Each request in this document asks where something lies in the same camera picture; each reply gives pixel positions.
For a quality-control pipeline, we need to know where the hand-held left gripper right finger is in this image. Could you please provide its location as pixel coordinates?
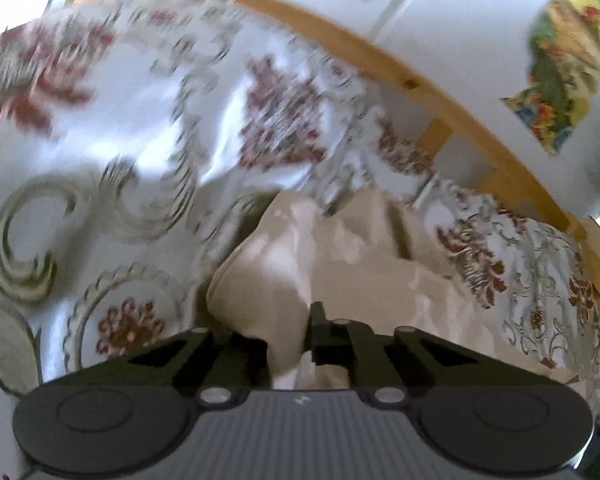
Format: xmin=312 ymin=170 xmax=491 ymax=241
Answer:
xmin=302 ymin=301 xmax=482 ymax=407

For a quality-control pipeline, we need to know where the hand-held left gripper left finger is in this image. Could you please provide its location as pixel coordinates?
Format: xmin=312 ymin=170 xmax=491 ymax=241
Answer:
xmin=124 ymin=326 xmax=272 ymax=407

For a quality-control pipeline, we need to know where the beige hooded jacket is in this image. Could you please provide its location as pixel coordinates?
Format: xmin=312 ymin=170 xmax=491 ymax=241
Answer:
xmin=205 ymin=187 xmax=583 ymax=392

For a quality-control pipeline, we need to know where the floral bedsheet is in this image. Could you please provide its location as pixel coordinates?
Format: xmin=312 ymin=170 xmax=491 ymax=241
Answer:
xmin=0 ymin=0 xmax=600 ymax=411

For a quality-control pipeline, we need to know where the wooden bed frame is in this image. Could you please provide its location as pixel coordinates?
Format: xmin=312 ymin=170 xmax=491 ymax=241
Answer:
xmin=70 ymin=0 xmax=600 ymax=343

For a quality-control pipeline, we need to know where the landscape wall poster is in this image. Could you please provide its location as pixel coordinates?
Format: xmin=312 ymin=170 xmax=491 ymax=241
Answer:
xmin=500 ymin=0 xmax=600 ymax=157

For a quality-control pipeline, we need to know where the white wall conduit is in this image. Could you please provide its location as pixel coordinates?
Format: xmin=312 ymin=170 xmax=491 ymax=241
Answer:
xmin=372 ymin=0 xmax=438 ymax=47

